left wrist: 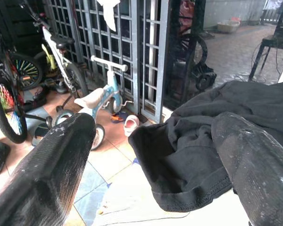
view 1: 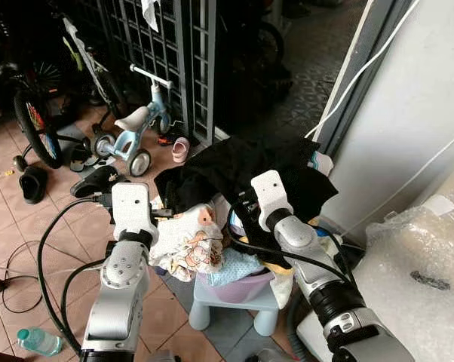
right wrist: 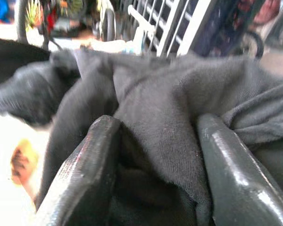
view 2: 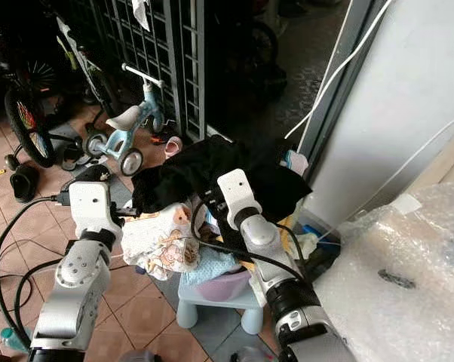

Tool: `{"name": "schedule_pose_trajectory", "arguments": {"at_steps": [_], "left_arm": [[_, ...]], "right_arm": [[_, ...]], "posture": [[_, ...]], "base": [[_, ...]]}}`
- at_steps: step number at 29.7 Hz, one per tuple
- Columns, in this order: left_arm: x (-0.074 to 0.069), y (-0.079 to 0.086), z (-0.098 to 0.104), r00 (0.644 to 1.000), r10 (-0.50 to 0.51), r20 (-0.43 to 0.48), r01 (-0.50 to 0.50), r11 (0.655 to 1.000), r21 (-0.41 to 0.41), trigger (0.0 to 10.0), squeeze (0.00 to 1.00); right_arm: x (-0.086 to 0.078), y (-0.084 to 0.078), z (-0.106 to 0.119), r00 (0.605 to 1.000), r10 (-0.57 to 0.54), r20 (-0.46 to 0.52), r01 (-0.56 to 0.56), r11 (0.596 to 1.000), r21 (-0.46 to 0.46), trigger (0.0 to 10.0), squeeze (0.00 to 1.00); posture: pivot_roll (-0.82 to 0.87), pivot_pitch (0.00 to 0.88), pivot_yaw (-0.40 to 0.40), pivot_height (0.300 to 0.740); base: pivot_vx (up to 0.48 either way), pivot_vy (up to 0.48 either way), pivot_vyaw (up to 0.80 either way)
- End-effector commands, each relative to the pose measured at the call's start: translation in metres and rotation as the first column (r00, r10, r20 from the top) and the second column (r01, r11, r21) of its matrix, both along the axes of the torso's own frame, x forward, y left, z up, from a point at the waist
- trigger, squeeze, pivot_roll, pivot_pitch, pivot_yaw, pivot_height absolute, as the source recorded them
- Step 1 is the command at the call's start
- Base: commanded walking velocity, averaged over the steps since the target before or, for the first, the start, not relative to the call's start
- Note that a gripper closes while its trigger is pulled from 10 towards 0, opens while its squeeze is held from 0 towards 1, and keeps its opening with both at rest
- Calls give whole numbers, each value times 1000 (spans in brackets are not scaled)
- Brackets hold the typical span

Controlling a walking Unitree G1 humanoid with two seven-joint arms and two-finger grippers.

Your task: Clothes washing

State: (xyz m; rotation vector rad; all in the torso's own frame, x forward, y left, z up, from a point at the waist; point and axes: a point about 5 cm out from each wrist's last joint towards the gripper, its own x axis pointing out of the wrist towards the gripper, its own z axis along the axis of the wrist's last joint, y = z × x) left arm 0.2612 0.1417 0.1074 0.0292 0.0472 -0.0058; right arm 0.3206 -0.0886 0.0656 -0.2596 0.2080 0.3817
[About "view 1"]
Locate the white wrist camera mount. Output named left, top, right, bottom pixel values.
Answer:
left=109, top=182, right=159, bottom=243
left=250, top=170, right=295, bottom=232

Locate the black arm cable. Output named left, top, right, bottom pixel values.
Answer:
left=36, top=197, right=112, bottom=357
left=225, top=223, right=357, bottom=290

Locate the white cartoon print cloth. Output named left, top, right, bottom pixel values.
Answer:
left=148, top=204, right=229, bottom=284

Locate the thin black floor cable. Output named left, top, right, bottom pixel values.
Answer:
left=0, top=240, right=109, bottom=314

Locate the light blue plastic stool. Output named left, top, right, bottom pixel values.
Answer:
left=187, top=275, right=281, bottom=337

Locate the bubble wrap covered object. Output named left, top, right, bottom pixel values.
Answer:
left=354, top=187, right=454, bottom=362

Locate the black clog shoe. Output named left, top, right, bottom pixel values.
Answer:
left=69, top=165, right=123, bottom=199
left=19, top=165, right=49, bottom=205

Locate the dark metal grille gate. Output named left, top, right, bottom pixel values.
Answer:
left=99, top=0, right=217, bottom=146

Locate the clear plastic water bottle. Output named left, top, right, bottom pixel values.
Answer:
left=15, top=326, right=65, bottom=357

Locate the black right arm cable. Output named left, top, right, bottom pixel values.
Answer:
left=225, top=223, right=357, bottom=290

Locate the thick white wall cable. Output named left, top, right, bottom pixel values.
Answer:
left=305, top=0, right=422, bottom=141

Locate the thin white wall cable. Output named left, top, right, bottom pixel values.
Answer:
left=339, top=127, right=454, bottom=236

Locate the small pink shoe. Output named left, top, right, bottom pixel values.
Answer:
left=170, top=137, right=191, bottom=164

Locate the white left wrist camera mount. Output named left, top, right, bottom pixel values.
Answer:
left=109, top=182, right=159, bottom=243

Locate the light blue kids tricycle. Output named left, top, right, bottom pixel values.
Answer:
left=91, top=63, right=175, bottom=179

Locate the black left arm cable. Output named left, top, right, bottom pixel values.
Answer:
left=36, top=197, right=112, bottom=357

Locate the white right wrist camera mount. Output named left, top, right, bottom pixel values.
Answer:
left=250, top=170, right=295, bottom=232

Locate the dark sandal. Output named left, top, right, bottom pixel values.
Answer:
left=67, top=143, right=97, bottom=173

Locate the black garment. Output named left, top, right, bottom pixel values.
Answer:
left=153, top=135, right=339, bottom=229

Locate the white rag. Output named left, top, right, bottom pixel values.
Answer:
left=140, top=0, right=162, bottom=33

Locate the purple plastic basin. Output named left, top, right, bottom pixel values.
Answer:
left=196, top=268, right=278, bottom=305

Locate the striped pale cloth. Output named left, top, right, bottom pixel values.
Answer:
left=310, top=150, right=336, bottom=176

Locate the black kids bicycle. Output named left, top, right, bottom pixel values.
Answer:
left=11, top=14, right=127, bottom=170

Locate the grey door frame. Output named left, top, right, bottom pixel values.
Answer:
left=313, top=0, right=410, bottom=157

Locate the light blue cloth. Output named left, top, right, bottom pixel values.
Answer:
left=204, top=247, right=267, bottom=288

